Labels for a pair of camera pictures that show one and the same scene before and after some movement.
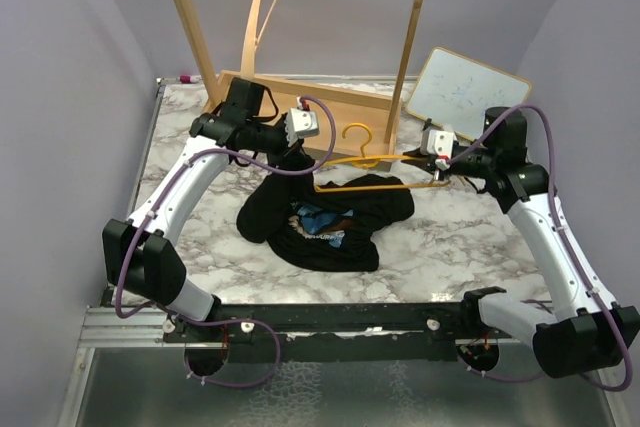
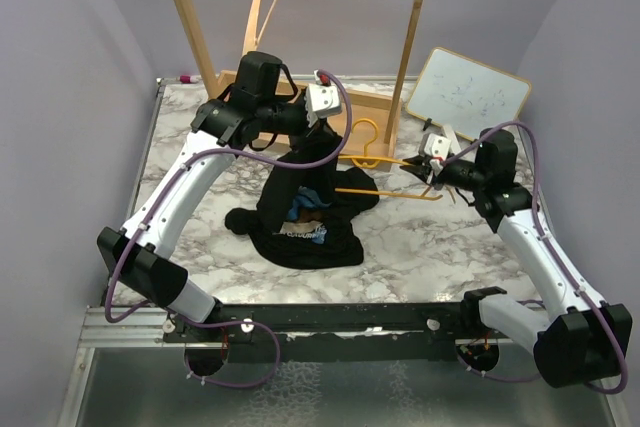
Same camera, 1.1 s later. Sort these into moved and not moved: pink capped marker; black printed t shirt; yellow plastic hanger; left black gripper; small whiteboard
Moved: yellow plastic hanger; black printed t shirt; left black gripper
Not moved: small whiteboard; pink capped marker
